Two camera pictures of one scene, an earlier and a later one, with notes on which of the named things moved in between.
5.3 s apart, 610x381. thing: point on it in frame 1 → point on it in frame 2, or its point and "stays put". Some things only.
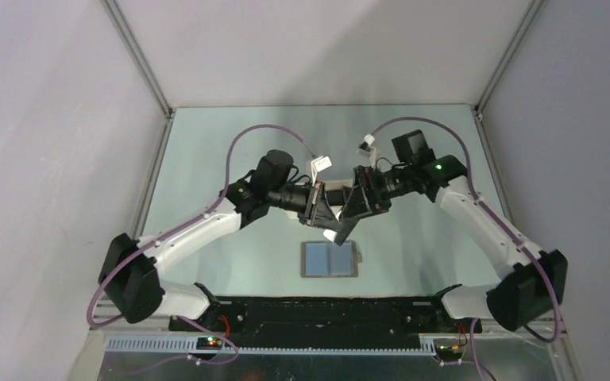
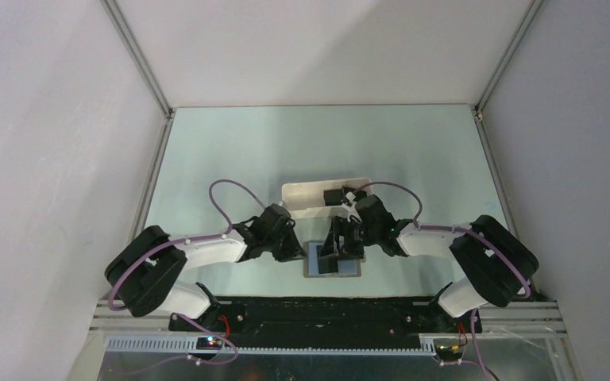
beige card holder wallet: x=326 y=259 stays put
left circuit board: x=210 y=343 stays put
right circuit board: x=449 y=349 stays put
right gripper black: x=362 y=202 → x=341 y=228
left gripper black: x=318 y=213 → x=293 y=250
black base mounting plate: x=326 y=321 stays put
